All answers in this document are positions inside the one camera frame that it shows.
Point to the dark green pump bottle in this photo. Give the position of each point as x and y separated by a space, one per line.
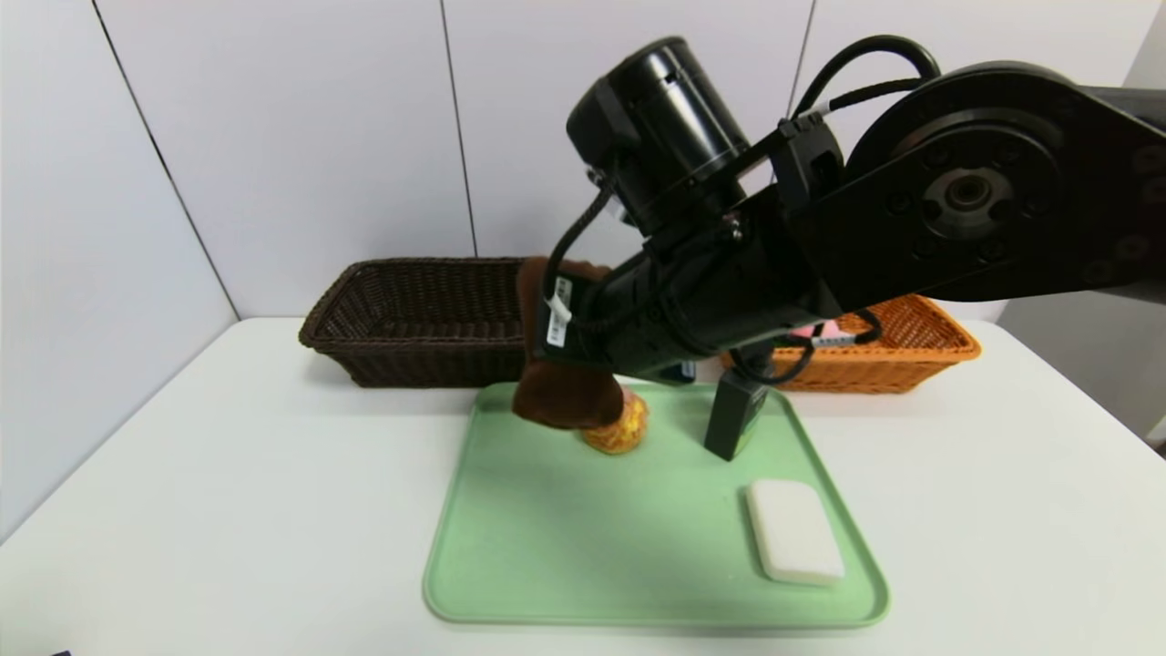
733 415

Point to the white soap bar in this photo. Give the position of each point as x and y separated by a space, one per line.
797 533

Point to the golden cream puff bread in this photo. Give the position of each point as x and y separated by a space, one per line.
624 433

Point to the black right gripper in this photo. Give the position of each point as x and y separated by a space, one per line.
558 314

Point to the pink plush peach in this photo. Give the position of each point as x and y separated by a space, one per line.
820 330

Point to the orange wicker basket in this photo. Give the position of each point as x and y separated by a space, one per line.
920 351

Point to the brown towel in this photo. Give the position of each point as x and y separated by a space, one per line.
565 401

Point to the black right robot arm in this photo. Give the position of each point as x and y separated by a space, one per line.
966 196

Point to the dark brown wicker basket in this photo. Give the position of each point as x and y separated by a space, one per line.
410 319

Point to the light green plastic tray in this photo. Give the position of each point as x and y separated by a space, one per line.
592 538

